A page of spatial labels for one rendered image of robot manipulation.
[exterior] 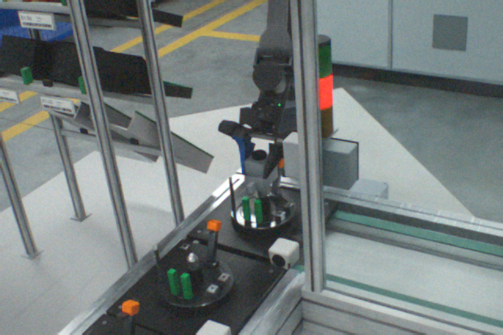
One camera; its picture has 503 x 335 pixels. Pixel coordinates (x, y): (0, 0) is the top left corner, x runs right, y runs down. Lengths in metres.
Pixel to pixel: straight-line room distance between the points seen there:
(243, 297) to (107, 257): 0.46
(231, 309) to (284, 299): 0.10
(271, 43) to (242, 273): 0.46
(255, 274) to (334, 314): 0.16
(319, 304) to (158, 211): 0.60
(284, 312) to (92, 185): 0.85
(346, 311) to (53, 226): 0.82
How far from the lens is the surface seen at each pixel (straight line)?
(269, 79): 1.19
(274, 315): 1.12
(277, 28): 1.32
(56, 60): 1.30
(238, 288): 1.17
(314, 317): 1.21
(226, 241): 1.29
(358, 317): 1.16
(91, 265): 1.49
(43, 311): 1.41
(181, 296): 1.14
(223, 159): 1.83
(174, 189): 1.38
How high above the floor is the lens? 1.72
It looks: 29 degrees down
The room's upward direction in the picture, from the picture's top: 5 degrees counter-clockwise
